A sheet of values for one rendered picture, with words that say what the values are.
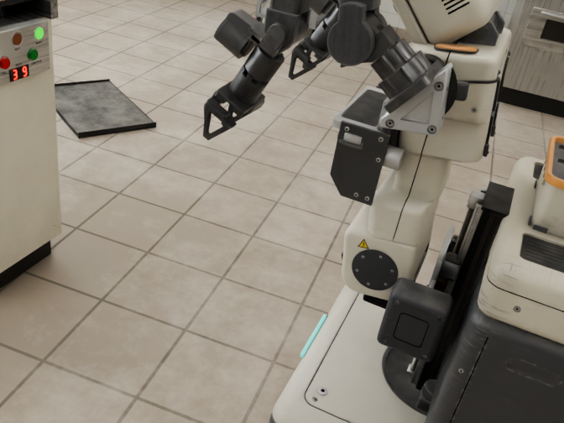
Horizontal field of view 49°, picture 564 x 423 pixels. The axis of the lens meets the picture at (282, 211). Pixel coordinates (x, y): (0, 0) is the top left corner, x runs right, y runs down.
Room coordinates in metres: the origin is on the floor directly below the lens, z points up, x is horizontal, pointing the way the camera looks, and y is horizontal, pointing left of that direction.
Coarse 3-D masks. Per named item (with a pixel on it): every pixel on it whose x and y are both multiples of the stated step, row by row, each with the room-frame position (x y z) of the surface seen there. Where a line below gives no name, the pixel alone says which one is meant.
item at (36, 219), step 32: (0, 96) 1.51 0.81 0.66; (32, 96) 1.62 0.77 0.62; (0, 128) 1.50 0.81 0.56; (32, 128) 1.61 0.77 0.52; (0, 160) 1.49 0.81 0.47; (32, 160) 1.61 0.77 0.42; (0, 192) 1.48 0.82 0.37; (32, 192) 1.60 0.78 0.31; (0, 224) 1.47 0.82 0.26; (32, 224) 1.59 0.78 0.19; (0, 256) 1.46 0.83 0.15; (32, 256) 1.61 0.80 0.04; (0, 288) 1.48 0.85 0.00
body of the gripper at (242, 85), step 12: (240, 72) 1.08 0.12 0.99; (228, 84) 1.10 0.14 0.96; (240, 84) 1.07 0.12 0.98; (252, 84) 1.07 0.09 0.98; (264, 84) 1.08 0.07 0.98; (216, 96) 1.06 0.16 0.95; (228, 96) 1.06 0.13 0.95; (240, 96) 1.07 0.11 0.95; (252, 96) 1.07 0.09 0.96; (264, 96) 1.14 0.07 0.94; (240, 108) 1.05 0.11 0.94
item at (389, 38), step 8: (368, 16) 1.03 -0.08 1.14; (376, 24) 1.03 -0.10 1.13; (376, 32) 1.00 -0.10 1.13; (384, 32) 1.00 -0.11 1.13; (392, 32) 1.03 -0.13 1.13; (376, 40) 1.00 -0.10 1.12; (384, 40) 0.99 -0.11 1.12; (392, 40) 1.00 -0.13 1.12; (376, 48) 1.00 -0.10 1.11; (384, 48) 0.99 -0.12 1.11; (376, 56) 1.00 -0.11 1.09
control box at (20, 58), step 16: (0, 32) 1.50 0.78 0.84; (16, 32) 1.54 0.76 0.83; (32, 32) 1.60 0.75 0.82; (48, 32) 1.66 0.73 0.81; (0, 48) 1.49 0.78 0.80; (16, 48) 1.54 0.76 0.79; (32, 48) 1.59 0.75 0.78; (48, 48) 1.65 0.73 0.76; (16, 64) 1.54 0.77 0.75; (32, 64) 1.59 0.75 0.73; (48, 64) 1.65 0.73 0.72; (0, 80) 1.48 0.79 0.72; (16, 80) 1.53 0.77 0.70
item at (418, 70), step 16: (400, 48) 1.00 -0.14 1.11; (384, 64) 0.99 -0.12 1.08; (400, 64) 0.99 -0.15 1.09; (416, 64) 0.98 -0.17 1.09; (432, 64) 1.03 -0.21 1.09; (384, 80) 0.98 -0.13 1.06; (400, 80) 0.97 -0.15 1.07; (416, 80) 0.97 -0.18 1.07; (432, 80) 0.96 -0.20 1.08; (400, 96) 0.95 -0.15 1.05
